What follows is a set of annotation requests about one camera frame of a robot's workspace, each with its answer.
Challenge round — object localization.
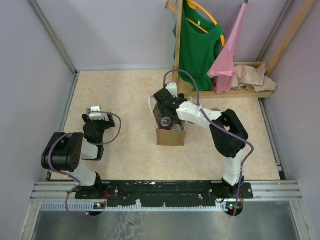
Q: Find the pink t-shirt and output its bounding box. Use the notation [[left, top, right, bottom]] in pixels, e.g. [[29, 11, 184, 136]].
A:
[[207, 0, 248, 94]]

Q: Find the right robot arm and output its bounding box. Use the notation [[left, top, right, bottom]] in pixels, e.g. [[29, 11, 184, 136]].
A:
[[153, 88, 249, 199]]

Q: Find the yellow clothes hanger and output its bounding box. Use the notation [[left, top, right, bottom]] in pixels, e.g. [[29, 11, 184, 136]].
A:
[[164, 0, 218, 34]]

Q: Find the wooden clothes rack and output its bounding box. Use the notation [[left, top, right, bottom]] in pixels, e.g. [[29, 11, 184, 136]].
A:
[[171, 0, 275, 100]]

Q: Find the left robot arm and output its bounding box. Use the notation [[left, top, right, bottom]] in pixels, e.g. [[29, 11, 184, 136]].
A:
[[41, 111, 116, 199]]

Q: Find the purple cable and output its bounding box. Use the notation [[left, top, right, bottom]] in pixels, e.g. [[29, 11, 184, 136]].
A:
[[162, 69, 255, 217], [48, 112, 122, 220]]

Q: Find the green t-shirt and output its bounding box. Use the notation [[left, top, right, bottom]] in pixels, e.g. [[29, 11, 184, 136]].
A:
[[179, 0, 224, 91]]

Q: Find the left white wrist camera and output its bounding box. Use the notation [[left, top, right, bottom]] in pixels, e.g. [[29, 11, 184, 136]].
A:
[[86, 106, 105, 121]]

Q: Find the purple soda can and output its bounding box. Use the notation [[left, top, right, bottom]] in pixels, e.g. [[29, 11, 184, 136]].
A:
[[159, 116, 173, 130]]

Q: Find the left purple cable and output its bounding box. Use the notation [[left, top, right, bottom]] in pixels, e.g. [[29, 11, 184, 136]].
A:
[[48, 112, 122, 220]]

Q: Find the beige crumpled cloth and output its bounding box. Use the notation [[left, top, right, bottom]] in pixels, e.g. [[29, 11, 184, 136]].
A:
[[231, 63, 277, 93]]

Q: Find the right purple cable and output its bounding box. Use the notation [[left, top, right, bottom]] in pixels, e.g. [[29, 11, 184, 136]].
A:
[[162, 69, 255, 217]]

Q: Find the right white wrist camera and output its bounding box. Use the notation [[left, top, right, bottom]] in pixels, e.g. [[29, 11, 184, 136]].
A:
[[163, 82, 178, 99]]

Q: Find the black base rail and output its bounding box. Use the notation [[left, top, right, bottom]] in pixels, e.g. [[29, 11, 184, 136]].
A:
[[75, 180, 254, 208]]

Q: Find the silver top can front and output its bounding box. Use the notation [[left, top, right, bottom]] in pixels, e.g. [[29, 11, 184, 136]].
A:
[[170, 124, 183, 131]]

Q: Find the burlap canvas bag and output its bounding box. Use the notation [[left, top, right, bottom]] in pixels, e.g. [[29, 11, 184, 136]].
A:
[[148, 96, 187, 147]]

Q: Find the leaning wooden beam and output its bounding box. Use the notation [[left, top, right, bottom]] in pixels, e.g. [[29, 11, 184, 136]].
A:
[[259, 0, 316, 76]]

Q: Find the red soda can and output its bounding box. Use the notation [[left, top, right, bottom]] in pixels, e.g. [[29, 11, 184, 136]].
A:
[[211, 108, 221, 112]]

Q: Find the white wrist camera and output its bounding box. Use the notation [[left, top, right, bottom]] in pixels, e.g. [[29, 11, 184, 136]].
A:
[[163, 82, 178, 99], [86, 106, 105, 121]]

